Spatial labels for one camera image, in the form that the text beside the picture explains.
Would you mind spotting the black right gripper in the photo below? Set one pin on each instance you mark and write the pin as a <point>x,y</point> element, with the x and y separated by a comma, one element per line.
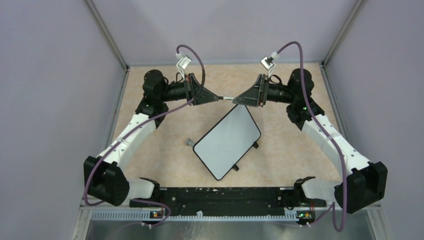
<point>253,96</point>

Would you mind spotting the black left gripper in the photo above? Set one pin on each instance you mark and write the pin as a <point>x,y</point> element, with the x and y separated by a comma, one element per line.
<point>205,96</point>

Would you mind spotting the black and white marker pen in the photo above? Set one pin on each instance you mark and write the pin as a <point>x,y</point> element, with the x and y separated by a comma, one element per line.
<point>226,98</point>

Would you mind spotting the white board with black frame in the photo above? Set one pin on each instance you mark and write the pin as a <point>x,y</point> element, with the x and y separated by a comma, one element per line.
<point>225,144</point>

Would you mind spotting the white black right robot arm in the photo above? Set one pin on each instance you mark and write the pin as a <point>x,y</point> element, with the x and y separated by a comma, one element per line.
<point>363,181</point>

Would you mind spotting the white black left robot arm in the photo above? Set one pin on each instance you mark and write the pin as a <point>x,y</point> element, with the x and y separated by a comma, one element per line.
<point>104,174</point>

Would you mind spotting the grey plastic block rod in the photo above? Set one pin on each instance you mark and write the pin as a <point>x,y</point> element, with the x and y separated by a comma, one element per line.
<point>189,142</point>

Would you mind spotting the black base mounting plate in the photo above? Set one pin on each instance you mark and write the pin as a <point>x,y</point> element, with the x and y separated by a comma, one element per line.
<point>227,201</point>

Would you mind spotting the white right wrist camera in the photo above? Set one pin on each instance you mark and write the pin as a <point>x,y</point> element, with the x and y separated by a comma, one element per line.
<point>268,62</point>

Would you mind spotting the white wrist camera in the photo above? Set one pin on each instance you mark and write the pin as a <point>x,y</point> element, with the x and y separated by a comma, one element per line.
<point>183,62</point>
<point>268,62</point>

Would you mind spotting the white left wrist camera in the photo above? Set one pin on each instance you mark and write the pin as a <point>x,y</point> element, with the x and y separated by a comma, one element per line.
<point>183,62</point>

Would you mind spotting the white cable duct strip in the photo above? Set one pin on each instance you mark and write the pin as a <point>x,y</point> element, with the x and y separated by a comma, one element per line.
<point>146,215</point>

